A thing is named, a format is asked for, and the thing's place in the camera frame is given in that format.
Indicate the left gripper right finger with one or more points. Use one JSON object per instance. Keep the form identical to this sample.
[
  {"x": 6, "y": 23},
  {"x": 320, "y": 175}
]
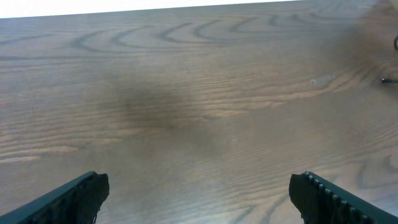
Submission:
[{"x": 322, "y": 202}]

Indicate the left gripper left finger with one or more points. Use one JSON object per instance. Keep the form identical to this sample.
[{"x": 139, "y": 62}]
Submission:
[{"x": 76, "y": 202}]

